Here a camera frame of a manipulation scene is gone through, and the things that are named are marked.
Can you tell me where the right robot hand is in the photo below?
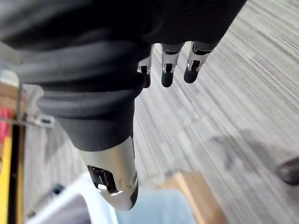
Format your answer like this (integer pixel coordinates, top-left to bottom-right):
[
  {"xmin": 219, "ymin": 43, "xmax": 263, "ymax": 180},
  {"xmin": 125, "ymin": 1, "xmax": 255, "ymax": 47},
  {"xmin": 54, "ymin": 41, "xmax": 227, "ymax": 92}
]
[{"xmin": 0, "ymin": 0, "xmax": 248, "ymax": 212}]

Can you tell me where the yellow metal shelf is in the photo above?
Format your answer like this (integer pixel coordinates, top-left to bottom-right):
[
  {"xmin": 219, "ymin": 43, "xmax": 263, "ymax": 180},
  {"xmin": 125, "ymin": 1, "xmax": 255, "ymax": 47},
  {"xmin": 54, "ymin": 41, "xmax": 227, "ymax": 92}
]
[{"xmin": 0, "ymin": 123, "xmax": 25, "ymax": 224}]

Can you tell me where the red package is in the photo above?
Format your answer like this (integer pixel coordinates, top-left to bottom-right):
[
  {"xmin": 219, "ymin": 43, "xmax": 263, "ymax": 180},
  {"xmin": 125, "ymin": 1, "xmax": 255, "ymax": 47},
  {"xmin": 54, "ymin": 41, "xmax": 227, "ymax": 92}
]
[{"xmin": 0, "ymin": 106, "xmax": 12, "ymax": 145}]

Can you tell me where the white plastic bin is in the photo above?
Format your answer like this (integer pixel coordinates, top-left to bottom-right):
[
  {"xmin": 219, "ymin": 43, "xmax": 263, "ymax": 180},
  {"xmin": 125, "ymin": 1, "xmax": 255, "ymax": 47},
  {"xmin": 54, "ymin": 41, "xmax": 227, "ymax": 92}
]
[{"xmin": 24, "ymin": 172, "xmax": 117, "ymax": 224}]

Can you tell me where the light blue sheet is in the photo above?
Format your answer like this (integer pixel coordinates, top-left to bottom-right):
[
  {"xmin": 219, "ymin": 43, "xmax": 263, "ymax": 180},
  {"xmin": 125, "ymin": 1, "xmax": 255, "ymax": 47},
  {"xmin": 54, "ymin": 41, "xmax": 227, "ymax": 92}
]
[{"xmin": 115, "ymin": 189, "xmax": 197, "ymax": 224}]

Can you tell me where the robot dark foot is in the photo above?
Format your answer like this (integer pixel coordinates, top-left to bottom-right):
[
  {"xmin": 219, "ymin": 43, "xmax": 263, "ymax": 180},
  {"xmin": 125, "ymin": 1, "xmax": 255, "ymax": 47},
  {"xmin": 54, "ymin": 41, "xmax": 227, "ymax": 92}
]
[{"xmin": 274, "ymin": 157, "xmax": 299, "ymax": 186}]

